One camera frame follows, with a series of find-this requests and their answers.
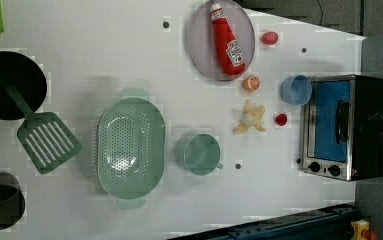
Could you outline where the peeled toy banana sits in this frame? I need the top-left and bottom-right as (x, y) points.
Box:
(234, 99), (265, 135)

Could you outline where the yellow emergency stop button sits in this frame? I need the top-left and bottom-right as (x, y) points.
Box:
(350, 220), (378, 240)

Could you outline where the blue cup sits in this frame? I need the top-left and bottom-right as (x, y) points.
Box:
(280, 75), (312, 105)

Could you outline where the small red toy tomato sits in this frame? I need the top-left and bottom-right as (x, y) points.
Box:
(275, 113), (288, 126)

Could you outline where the toy strawberry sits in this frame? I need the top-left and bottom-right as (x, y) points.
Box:
(261, 31), (279, 45)

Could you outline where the toy orange half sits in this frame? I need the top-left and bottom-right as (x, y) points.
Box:
(243, 75), (261, 92)

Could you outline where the red ketchup bottle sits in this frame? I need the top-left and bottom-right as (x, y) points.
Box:
(210, 2), (245, 76)

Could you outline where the green mug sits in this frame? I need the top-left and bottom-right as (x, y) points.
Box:
(174, 134), (223, 176)

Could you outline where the green colander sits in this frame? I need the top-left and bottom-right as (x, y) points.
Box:
(97, 87), (165, 210)

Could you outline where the green slotted spatula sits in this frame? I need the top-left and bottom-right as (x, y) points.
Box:
(0, 69), (82, 174)

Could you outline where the black cylindrical cup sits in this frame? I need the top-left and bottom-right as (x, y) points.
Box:
(0, 173), (26, 230)

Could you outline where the black frying pan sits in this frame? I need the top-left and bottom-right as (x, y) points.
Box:
(0, 51), (47, 120)

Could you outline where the blue metal frame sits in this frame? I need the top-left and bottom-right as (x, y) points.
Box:
(169, 204), (360, 240)

